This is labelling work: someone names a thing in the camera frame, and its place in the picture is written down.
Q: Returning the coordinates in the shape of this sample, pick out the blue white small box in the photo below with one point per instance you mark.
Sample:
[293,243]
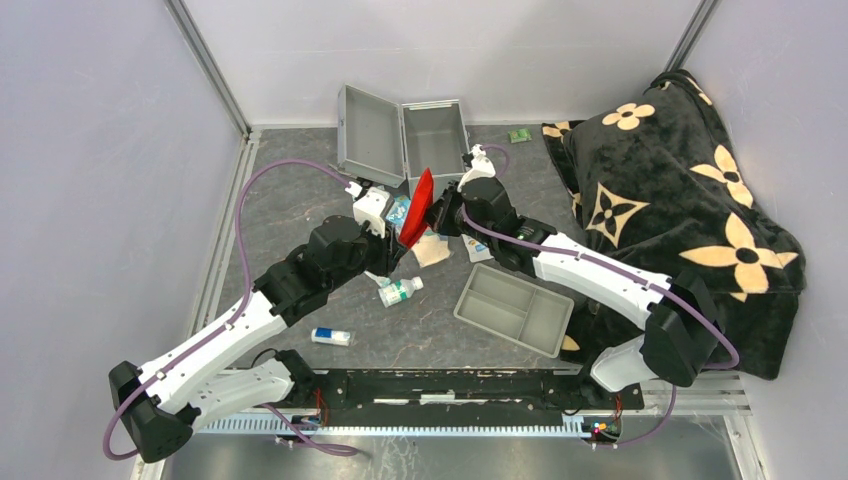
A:
[329,336]

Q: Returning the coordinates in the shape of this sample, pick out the black floral blanket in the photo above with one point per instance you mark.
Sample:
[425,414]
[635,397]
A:
[654,183]

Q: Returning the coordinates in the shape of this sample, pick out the blue cotton ball bag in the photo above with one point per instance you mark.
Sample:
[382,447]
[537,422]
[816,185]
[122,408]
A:
[398,212]

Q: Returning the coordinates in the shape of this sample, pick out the red first aid pouch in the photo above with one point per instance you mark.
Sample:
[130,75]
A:
[415,223]

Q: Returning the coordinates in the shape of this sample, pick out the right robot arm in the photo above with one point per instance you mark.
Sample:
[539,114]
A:
[677,316]

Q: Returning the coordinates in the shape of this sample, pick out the small green packet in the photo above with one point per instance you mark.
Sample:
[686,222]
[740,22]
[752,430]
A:
[521,135]

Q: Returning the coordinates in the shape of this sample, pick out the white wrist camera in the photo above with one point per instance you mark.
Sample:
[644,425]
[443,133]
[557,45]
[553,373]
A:
[480,167]
[370,207]

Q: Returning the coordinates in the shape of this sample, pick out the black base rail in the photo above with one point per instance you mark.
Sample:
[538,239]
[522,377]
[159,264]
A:
[420,398]

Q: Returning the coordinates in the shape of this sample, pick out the white gauze packet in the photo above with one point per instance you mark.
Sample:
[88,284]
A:
[477,252]

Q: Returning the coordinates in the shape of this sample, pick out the grey metal case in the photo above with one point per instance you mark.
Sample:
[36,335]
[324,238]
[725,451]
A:
[394,144]

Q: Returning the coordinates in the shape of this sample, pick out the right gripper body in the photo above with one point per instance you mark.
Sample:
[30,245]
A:
[449,218]

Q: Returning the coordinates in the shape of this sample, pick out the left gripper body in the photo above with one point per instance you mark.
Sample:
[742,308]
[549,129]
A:
[379,253]

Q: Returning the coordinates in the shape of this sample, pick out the grey divider tray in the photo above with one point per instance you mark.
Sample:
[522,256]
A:
[514,309]

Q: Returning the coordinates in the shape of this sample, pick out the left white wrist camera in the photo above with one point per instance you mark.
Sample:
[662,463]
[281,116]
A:
[370,207]

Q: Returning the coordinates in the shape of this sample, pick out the white green-label bottle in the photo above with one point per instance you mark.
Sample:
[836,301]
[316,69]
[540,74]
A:
[399,291]

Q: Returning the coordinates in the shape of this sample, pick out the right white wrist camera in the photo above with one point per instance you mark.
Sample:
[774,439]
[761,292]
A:
[480,167]

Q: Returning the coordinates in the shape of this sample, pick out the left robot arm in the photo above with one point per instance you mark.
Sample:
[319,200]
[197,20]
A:
[164,401]

